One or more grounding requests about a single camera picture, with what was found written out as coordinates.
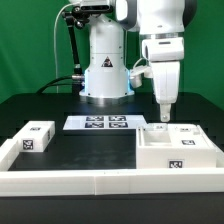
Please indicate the white cabinet top block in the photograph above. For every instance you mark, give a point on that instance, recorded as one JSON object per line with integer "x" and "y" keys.
{"x": 35, "y": 136}

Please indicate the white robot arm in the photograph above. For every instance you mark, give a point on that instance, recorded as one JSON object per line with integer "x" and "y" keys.
{"x": 130, "y": 40}

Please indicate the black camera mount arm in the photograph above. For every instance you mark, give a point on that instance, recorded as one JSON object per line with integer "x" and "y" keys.
{"x": 75, "y": 36}

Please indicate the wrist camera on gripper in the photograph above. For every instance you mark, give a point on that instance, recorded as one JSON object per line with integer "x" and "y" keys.
{"x": 137, "y": 73}

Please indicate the white U-shaped frame wall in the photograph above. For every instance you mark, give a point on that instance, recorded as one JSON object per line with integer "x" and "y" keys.
{"x": 105, "y": 182}

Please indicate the white cabinet body box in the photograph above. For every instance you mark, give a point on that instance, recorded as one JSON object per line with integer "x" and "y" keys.
{"x": 155, "y": 150}

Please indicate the white marker base plate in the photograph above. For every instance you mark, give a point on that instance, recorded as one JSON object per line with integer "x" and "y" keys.
{"x": 100, "y": 122}

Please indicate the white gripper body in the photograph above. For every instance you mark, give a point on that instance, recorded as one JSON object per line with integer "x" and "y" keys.
{"x": 164, "y": 56}

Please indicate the white door panel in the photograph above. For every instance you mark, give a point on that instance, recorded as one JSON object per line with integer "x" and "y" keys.
{"x": 157, "y": 126}
{"x": 188, "y": 136}

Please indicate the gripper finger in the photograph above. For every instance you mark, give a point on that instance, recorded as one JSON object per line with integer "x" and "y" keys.
{"x": 165, "y": 110}

